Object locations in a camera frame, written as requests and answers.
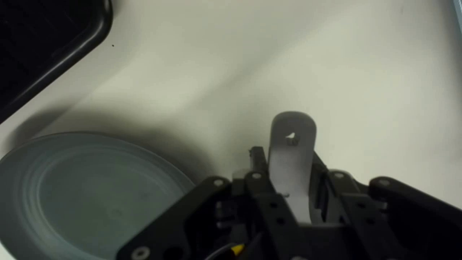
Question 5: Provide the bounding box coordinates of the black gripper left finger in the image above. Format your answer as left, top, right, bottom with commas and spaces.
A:
116, 146, 315, 260

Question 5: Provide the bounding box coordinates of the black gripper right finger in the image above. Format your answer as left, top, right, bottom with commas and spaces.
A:
308, 152, 462, 260

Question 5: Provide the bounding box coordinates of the gray round plate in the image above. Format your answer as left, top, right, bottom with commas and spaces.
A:
0, 132, 199, 260

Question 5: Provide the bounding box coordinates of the black rectangular ribbed tray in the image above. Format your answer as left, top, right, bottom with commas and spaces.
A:
0, 0, 116, 125

